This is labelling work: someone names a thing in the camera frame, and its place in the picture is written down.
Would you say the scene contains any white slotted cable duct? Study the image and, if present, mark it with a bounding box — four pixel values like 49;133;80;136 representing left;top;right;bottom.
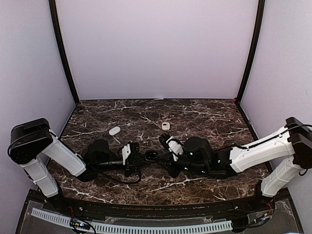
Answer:
31;208;233;234

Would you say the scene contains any white oval charging case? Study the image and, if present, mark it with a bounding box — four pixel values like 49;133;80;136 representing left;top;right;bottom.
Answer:
109;126;121;136

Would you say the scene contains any right black frame post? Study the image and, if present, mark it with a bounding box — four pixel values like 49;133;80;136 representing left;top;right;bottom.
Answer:
235;0;265;105

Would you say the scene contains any left black frame post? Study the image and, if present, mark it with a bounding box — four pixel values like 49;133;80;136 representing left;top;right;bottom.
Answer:
48;0;80;105

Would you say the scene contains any black frame post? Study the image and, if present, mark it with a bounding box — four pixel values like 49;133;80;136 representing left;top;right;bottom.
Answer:
235;0;265;105
48;0;80;105

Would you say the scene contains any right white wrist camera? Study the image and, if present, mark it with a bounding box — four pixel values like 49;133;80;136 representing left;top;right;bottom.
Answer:
159;133;184;162

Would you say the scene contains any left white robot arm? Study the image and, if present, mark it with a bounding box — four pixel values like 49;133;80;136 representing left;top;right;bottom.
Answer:
7;118;149;213

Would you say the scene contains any black front table rail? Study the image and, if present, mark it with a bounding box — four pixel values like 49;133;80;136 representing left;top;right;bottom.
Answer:
64;197;255;219

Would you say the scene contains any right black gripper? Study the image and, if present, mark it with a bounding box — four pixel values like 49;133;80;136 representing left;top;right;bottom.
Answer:
155;152;209;179

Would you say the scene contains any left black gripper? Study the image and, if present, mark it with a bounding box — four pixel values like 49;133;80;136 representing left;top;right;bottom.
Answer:
96;153;151;178

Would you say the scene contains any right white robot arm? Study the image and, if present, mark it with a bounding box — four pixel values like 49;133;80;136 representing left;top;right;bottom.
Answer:
159;117;312;212

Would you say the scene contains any black round charging case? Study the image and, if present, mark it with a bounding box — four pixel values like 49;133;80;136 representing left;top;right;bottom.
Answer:
145;150;159;161

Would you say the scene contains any beige gold-rimmed charging case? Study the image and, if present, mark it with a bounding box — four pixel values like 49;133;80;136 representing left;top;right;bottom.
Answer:
161;122;171;131

